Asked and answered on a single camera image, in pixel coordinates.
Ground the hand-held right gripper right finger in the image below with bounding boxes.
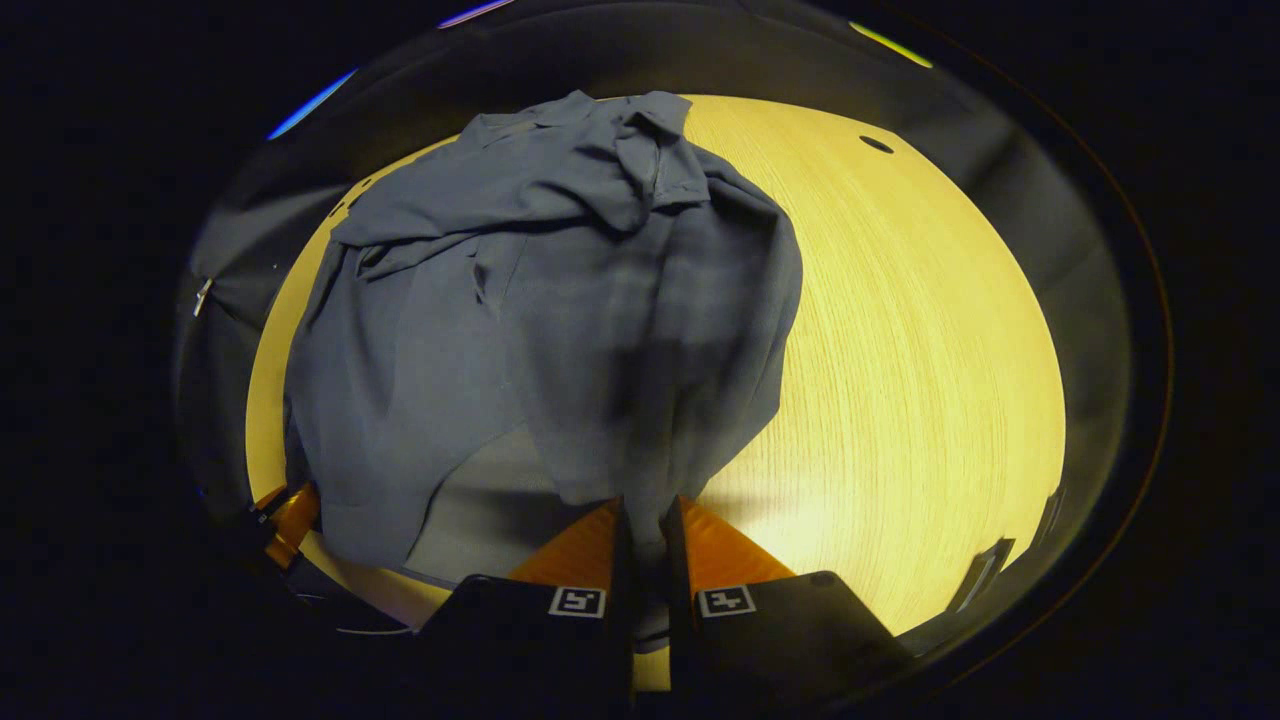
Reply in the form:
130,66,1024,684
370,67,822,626
664,495,916,717

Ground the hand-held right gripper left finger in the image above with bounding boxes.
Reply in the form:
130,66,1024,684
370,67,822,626
415,497,634,719

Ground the grey long-sleeved shirt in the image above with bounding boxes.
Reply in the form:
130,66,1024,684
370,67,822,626
283,90,804,651

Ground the black backdrop cloth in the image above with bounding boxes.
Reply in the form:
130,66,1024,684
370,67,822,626
175,0,1136,656

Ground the black table edge bracket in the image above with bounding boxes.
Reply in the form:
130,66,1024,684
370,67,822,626
946,537,1017,613

